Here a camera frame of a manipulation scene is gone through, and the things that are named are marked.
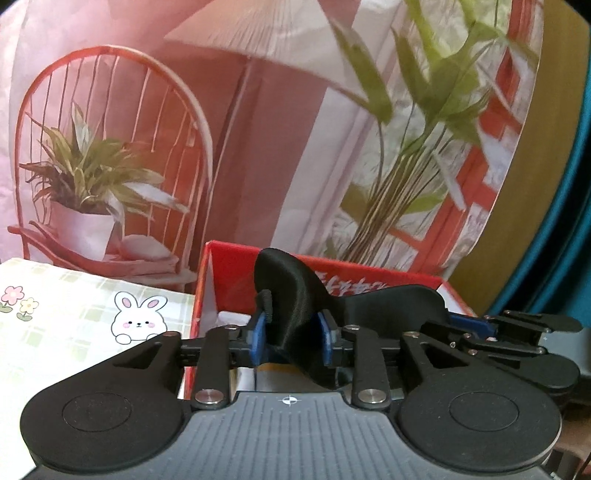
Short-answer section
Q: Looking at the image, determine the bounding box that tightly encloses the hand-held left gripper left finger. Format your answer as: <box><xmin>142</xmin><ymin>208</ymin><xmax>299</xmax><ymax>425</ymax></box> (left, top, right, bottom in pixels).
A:
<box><xmin>113</xmin><ymin>311</ymin><xmax>269</xmax><ymax>411</ymax></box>

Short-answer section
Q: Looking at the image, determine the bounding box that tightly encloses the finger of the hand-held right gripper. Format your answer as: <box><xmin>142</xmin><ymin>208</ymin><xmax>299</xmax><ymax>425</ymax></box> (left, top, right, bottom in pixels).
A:
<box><xmin>418</xmin><ymin>323</ymin><xmax>547</xmax><ymax>361</ymax></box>
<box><xmin>449</xmin><ymin>311</ymin><xmax>583</xmax><ymax>339</ymax></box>

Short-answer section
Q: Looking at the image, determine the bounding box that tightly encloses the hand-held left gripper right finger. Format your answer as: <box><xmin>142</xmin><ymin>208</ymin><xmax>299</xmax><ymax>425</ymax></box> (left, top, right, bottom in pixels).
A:
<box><xmin>316</xmin><ymin>310</ymin><xmax>459</xmax><ymax>411</ymax></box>

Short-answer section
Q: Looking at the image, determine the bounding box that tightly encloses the black satin cloth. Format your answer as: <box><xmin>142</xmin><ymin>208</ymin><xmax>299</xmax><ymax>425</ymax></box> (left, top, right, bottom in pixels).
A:
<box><xmin>253</xmin><ymin>248</ymin><xmax>447</xmax><ymax>376</ymax></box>

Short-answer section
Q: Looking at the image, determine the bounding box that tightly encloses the red cardboard box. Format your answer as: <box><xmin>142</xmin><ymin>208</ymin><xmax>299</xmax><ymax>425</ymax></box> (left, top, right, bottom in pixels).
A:
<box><xmin>182</xmin><ymin>240</ymin><xmax>477</xmax><ymax>403</ymax></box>

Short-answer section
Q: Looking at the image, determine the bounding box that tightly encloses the teal curved object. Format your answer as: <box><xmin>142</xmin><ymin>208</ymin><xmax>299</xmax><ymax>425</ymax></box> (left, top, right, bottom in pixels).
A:
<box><xmin>484</xmin><ymin>88</ymin><xmax>591</xmax><ymax>326</ymax></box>

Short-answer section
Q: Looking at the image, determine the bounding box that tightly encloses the green checked bunny cloth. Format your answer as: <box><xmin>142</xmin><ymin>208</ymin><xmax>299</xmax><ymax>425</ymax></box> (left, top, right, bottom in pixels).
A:
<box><xmin>0</xmin><ymin>258</ymin><xmax>197</xmax><ymax>435</ymax></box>

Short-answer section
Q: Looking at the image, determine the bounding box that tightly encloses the printed backdrop cloth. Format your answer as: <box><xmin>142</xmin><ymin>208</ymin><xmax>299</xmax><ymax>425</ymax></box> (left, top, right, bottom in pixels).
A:
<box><xmin>0</xmin><ymin>0</ymin><xmax>546</xmax><ymax>302</ymax></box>

